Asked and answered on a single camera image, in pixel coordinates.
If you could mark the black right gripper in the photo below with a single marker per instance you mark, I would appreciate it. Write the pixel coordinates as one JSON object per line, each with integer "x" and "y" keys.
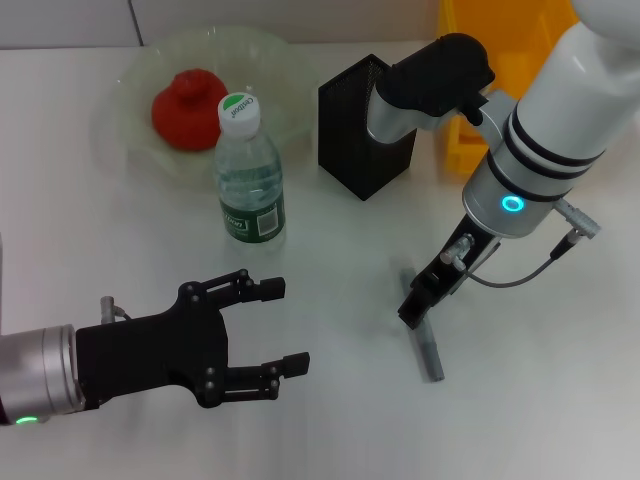
{"x": 465, "y": 255}

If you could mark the black mesh pen holder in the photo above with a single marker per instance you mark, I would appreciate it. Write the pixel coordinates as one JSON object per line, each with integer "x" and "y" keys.
{"x": 345, "y": 150}

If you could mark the yellow plastic bin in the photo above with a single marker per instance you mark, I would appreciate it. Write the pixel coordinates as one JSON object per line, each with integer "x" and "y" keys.
{"x": 520, "y": 30}

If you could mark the right wrist camera housing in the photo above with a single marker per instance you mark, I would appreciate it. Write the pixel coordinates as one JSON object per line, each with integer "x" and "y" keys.
{"x": 440, "y": 70}

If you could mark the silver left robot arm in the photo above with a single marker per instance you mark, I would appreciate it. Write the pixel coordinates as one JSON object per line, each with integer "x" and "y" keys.
{"x": 45, "y": 370}

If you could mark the grey marker pen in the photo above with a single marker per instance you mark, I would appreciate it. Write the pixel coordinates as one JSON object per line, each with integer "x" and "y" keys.
{"x": 430, "y": 355}

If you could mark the red orange fruit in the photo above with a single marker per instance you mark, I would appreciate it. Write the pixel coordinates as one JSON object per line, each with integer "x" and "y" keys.
{"x": 185, "y": 115}

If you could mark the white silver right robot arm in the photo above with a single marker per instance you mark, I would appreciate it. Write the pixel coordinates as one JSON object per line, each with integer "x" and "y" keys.
{"x": 550, "y": 125}

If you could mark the clear green-label water bottle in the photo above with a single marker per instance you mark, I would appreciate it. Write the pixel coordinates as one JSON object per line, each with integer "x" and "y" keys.
{"x": 250, "y": 220}

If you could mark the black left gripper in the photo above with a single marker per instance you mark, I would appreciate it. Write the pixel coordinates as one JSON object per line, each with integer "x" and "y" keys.
{"x": 150, "y": 350}

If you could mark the green glass fruit plate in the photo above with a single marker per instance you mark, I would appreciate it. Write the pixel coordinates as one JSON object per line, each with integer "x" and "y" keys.
{"x": 125, "y": 100}

